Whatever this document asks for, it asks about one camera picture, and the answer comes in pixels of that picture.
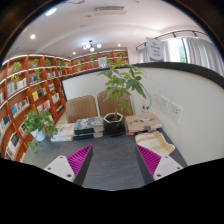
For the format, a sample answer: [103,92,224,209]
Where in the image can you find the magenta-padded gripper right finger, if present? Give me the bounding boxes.
[134,144,184,186]

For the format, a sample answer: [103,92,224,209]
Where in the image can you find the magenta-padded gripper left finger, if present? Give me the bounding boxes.
[43,144,94,187]

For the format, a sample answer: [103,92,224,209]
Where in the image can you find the cream yellow-striped towel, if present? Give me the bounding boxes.
[134,130,176,157]

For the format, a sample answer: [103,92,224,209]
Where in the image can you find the white book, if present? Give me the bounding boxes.
[50,134,75,143]
[54,122,77,137]

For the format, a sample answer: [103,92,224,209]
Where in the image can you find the beige book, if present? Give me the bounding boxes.
[124,112,164,134]

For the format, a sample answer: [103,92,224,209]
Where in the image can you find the red and black book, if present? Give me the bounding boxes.
[124,128,138,137]

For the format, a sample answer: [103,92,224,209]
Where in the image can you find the leafy plant in white pot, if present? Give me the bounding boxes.
[20,108,58,154]

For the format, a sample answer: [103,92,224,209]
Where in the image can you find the clear acrylic sign stand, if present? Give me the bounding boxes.
[141,94,153,120]

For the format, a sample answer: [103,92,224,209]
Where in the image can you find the tan upholstered chair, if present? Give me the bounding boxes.
[96,90,134,118]
[65,95,99,124]

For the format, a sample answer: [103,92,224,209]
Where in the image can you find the tall plant in dark pot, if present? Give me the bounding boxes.
[97,56,149,137]

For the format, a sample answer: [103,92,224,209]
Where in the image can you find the orange wooden bookshelf unit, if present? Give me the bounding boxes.
[0,49,130,163]

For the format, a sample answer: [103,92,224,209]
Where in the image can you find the small white framed sign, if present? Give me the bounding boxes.
[97,56,108,69]

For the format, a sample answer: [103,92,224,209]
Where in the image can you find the white standing sign board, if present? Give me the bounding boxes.
[145,36,165,63]

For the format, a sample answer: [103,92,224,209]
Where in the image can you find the white curtain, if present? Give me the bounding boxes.
[138,36,224,77]

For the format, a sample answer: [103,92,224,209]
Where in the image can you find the multi-bulb ceiling lamp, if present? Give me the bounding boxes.
[82,39,103,53]

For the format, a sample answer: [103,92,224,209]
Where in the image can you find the recessed ceiling spotlights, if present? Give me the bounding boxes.
[29,7,122,56]

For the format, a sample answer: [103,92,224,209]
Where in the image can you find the ceiling air vent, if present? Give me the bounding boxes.
[92,5,128,17]

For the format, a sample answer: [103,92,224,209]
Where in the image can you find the white wall socket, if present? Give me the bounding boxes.
[159,95,170,114]
[169,101,183,125]

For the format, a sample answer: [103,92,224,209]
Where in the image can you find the black ceiling track rail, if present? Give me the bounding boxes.
[134,29,209,51]

